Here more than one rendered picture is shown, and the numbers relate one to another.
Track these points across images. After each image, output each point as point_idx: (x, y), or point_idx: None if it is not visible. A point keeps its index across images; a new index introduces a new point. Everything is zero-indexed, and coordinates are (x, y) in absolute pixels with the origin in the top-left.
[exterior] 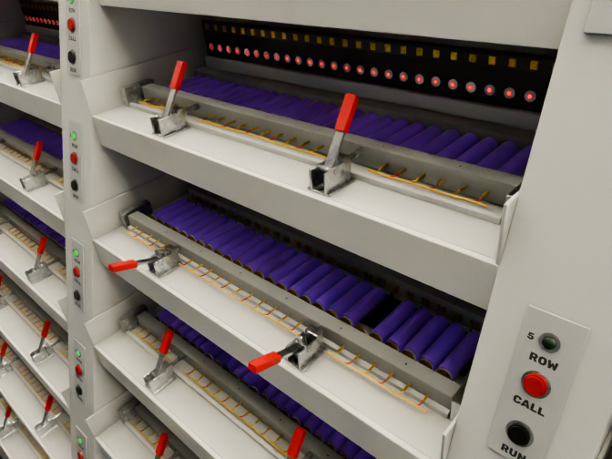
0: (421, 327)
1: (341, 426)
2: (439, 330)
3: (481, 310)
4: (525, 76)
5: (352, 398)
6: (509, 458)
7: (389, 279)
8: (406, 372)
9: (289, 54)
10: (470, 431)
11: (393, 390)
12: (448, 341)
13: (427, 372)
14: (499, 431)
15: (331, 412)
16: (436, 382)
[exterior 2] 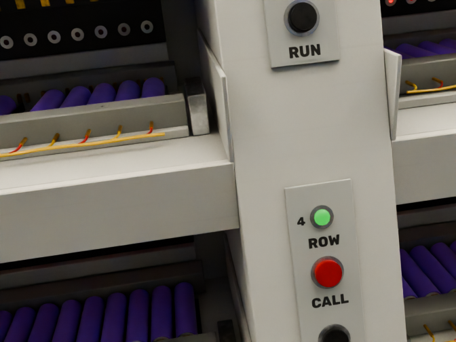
0: (87, 100)
1: (51, 238)
2: (110, 92)
3: (141, 66)
4: None
5: (52, 176)
6: (303, 62)
7: (9, 89)
8: (109, 109)
9: None
10: (245, 66)
11: (102, 149)
12: (130, 89)
13: (136, 101)
14: (279, 34)
15: (26, 221)
16: (154, 100)
